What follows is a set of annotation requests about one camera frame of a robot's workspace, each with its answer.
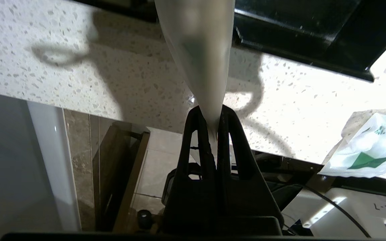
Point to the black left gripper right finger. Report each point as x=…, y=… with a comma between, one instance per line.
x=246, y=194

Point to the clear sachet with green print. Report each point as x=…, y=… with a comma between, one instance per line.
x=370, y=154

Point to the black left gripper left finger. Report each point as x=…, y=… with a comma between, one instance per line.
x=189, y=187

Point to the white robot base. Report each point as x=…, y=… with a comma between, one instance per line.
x=364, y=214

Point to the black box drawer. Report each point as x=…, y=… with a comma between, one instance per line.
x=297, y=33

